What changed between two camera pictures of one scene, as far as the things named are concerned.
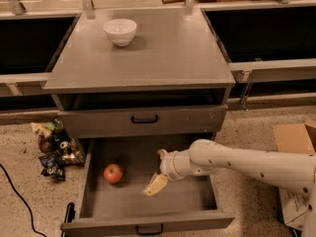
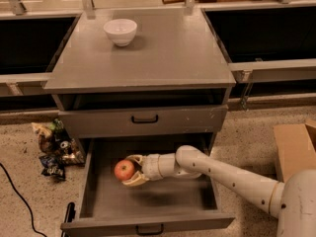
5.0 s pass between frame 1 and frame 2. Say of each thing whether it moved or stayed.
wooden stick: stayed
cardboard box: stayed
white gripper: moved
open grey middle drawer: stayed
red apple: moved
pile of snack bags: stayed
